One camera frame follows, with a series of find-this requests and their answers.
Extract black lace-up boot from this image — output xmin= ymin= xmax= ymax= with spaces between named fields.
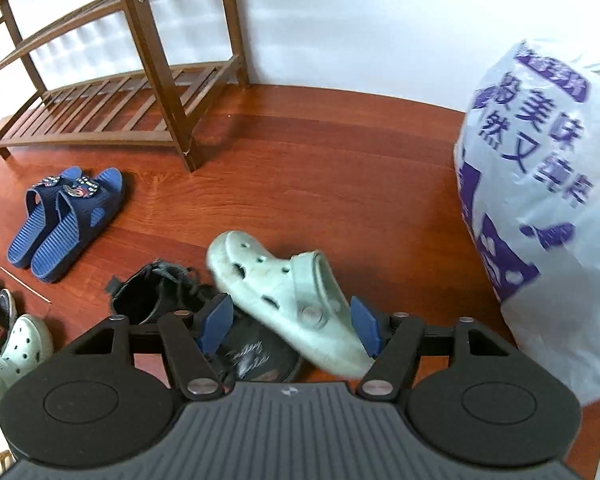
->
xmin=106 ymin=259 xmax=303 ymax=386

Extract white printed plastic bag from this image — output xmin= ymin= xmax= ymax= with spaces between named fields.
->
xmin=452 ymin=39 xmax=600 ymax=406

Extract blue slide sandal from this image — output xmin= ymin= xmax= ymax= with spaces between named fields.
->
xmin=31 ymin=167 xmax=125 ymax=283
xmin=7 ymin=175 xmax=88 ymax=268

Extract mint green clog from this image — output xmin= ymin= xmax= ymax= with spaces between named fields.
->
xmin=0 ymin=314 xmax=55 ymax=411
xmin=206 ymin=231 xmax=376 ymax=378

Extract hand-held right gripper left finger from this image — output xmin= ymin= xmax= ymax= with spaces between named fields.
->
xmin=72 ymin=295 xmax=234 ymax=402

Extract wooden shoe rack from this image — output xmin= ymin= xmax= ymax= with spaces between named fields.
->
xmin=0 ymin=0 xmax=251 ymax=173

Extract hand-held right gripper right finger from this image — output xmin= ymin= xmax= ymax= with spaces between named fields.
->
xmin=350 ymin=296 xmax=511 ymax=402

